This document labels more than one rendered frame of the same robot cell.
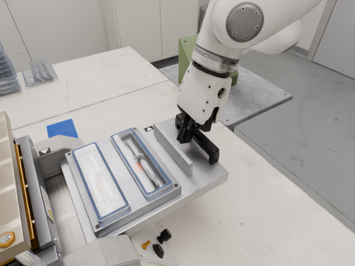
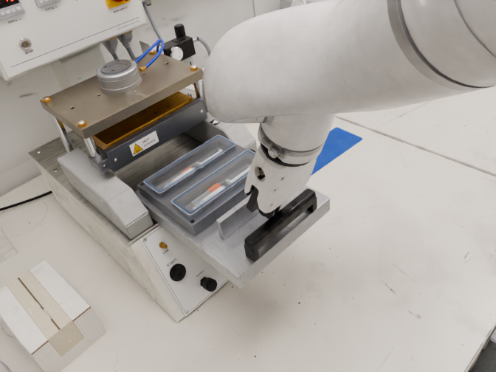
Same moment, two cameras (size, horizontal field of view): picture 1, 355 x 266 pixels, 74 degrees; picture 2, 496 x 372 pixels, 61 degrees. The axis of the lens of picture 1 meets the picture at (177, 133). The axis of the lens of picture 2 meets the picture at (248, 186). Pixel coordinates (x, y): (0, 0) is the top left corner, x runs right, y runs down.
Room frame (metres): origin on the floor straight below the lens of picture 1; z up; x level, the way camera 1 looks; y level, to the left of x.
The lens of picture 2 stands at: (0.30, -0.50, 1.47)
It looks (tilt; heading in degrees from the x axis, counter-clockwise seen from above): 40 degrees down; 83
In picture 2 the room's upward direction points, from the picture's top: 9 degrees counter-clockwise
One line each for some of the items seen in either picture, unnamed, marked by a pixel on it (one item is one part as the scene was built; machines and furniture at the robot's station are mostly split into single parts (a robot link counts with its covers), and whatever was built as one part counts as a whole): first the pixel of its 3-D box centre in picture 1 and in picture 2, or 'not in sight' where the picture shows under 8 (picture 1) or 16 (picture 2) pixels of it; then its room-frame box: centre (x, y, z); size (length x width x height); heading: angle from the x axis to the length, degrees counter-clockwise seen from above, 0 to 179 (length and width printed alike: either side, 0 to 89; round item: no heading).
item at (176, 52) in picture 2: not in sight; (178, 58); (0.29, 0.54, 1.05); 0.15 x 0.05 x 0.15; 32
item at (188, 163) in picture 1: (142, 166); (226, 195); (0.32, 0.07, 0.97); 0.30 x 0.22 x 0.08; 122
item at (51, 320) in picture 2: not in sight; (47, 315); (-0.06, 0.05, 0.80); 0.19 x 0.13 x 0.09; 122
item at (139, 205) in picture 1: (120, 172); (207, 179); (0.30, 0.12, 0.98); 0.20 x 0.17 x 0.03; 32
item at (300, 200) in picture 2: (195, 136); (282, 222); (0.39, -0.04, 0.99); 0.15 x 0.02 x 0.04; 32
